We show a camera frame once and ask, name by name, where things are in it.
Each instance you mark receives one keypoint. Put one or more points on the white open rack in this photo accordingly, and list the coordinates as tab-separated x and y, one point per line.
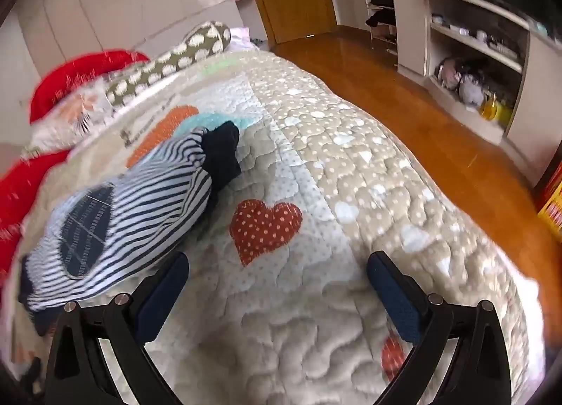
380	6

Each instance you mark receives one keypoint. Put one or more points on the red blanket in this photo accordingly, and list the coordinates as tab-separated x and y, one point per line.
22	212

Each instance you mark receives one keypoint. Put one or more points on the olive dotted bolster pillow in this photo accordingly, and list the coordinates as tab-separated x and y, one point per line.
175	58

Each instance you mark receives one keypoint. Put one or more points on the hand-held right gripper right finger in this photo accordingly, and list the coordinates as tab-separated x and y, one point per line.
395	299

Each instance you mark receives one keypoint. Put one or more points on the floral print pillow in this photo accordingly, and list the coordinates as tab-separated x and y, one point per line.
74	120

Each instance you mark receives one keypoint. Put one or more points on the yellow bottle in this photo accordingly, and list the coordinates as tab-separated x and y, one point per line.
491	109

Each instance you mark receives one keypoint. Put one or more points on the red pillow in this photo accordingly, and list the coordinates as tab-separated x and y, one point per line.
88	71

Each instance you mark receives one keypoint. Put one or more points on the pale pink bedsheet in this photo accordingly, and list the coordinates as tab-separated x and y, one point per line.
243	38

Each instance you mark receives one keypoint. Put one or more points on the grey plush toy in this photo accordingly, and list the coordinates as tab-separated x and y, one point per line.
472	88

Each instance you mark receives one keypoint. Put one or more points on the beige heart print quilt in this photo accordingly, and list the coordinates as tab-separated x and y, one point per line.
307	299

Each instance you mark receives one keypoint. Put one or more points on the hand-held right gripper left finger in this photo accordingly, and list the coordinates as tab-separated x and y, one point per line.
162	299

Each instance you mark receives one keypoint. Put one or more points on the striped pants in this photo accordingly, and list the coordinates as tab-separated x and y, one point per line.
153	194

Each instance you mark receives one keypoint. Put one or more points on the row of small shelf items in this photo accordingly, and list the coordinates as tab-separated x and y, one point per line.
481	35

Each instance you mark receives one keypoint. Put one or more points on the red yellow box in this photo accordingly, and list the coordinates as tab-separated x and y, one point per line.
553	207

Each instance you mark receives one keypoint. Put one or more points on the pale round bag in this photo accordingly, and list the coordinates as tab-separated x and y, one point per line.
447	72

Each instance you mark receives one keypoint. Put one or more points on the white shelf unit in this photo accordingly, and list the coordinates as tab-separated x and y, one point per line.
410	27

